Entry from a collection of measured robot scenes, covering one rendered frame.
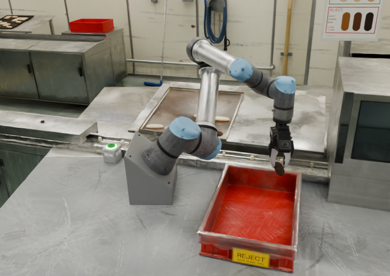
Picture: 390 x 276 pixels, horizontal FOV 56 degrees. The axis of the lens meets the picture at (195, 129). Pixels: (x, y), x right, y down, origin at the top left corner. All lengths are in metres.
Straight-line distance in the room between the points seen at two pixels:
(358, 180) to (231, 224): 0.53
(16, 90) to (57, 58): 0.85
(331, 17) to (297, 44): 3.00
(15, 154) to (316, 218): 1.69
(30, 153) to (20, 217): 0.71
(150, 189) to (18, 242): 0.52
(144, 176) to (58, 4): 5.34
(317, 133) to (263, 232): 0.75
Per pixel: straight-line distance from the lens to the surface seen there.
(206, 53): 1.53
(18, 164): 2.42
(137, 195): 1.55
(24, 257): 1.47
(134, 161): 1.48
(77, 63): 4.57
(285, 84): 1.35
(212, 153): 1.57
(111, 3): 6.09
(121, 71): 5.57
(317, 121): 2.09
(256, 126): 2.02
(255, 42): 5.43
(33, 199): 1.76
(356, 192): 1.61
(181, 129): 1.44
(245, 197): 1.60
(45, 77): 4.91
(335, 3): 2.40
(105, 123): 2.38
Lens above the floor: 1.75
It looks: 25 degrees down
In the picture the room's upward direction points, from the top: 2 degrees counter-clockwise
